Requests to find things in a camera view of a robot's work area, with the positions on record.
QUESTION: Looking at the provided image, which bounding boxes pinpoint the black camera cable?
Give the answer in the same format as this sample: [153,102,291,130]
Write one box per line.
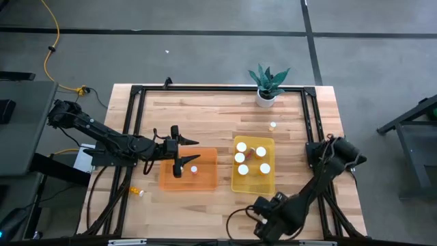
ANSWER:
[226,206,262,241]

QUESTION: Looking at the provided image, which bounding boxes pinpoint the translucent yellow plastic bin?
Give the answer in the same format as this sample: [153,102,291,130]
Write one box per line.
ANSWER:
[231,135,276,195]

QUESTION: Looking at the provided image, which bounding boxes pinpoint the black aluminium table frame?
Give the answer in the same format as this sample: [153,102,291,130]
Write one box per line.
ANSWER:
[76,83,368,242]

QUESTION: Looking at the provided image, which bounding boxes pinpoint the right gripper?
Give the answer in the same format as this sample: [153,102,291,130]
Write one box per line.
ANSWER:
[253,195,286,244]

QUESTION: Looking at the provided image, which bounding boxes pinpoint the black metal stand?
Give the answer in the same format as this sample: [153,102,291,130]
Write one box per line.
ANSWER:
[376,94,437,201]

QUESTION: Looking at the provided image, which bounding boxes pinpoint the silver frame bracket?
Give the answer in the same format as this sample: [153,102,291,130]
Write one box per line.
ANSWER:
[107,238,148,246]
[298,240,338,246]

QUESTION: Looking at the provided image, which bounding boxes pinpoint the yellow extension cable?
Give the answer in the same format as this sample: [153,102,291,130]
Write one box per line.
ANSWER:
[40,0,90,96]

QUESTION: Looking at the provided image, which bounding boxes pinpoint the translucent orange plastic bin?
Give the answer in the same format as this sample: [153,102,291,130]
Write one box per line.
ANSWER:
[158,146,219,191]

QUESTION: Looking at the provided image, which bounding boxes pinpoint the white power box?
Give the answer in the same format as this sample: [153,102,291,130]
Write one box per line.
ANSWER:
[73,143,97,174]

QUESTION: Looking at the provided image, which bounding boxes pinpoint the green snake plant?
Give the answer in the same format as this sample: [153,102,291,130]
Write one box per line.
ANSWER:
[248,63,292,100]

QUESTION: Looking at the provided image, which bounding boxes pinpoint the white plant pot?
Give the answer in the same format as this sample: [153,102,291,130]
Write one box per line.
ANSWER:
[255,89,277,109]

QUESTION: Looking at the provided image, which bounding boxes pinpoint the black device blue light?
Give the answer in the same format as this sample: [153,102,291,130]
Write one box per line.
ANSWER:
[0,206,30,242]

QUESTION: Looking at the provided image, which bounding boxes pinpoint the black beam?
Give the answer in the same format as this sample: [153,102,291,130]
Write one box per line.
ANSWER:
[29,152,92,187]

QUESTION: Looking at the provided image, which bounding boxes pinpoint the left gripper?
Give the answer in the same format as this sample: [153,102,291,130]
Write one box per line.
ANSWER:
[154,124,201,179]

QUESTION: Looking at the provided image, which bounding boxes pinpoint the grey operator desk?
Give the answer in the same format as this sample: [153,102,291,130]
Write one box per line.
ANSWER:
[0,80,59,177]

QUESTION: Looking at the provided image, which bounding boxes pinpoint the black bar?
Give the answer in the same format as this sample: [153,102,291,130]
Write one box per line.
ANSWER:
[0,70,37,82]

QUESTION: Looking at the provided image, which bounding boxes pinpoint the black box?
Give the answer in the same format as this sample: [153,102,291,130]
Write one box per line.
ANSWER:
[0,98,17,124]

